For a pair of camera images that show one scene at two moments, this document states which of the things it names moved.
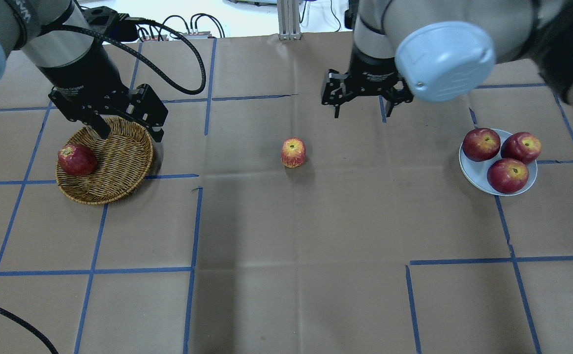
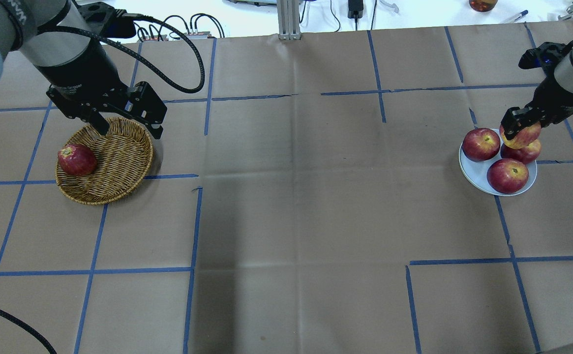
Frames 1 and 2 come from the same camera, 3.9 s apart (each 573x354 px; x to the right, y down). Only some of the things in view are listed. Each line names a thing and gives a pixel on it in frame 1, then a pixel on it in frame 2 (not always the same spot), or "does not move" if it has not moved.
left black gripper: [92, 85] does not move
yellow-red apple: [293, 152] -> [522, 140]
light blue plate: [476, 172] does not move
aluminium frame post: [289, 19] does not move
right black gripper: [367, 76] -> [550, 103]
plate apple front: [507, 176] does not move
